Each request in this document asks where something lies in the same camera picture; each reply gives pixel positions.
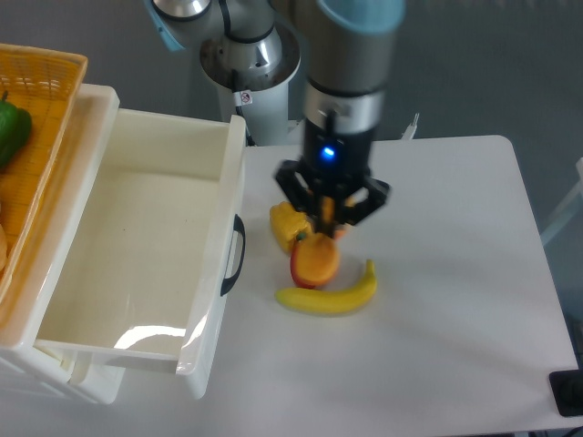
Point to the yellow bell pepper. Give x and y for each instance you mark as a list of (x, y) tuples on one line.
[(287, 224)]

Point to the white frame at right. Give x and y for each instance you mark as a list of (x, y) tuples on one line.
[(567, 208)]

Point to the yellow banana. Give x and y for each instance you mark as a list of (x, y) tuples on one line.
[(331, 302)]

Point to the green bell pepper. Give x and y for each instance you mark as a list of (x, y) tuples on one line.
[(16, 126)]

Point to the black drawer handle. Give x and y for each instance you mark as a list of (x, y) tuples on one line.
[(236, 256)]

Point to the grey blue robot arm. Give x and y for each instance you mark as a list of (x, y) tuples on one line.
[(350, 55)]

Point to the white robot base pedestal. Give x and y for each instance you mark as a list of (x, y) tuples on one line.
[(252, 81)]

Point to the braided bread roll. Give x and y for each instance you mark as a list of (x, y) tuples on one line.
[(341, 233)]

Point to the long orange bread loaf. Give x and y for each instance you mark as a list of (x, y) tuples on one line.
[(322, 250)]

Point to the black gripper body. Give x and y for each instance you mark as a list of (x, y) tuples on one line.
[(334, 165)]

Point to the yellow woven plastic basket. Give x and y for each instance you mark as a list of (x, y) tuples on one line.
[(45, 83)]

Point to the black device at edge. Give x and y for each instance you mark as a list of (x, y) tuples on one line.
[(567, 391)]

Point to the red bell pepper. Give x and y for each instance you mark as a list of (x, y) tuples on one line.
[(301, 270)]

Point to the open white upper drawer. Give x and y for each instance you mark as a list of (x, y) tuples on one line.
[(144, 271)]

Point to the white plastic drawer cabinet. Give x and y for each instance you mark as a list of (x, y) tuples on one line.
[(37, 358)]

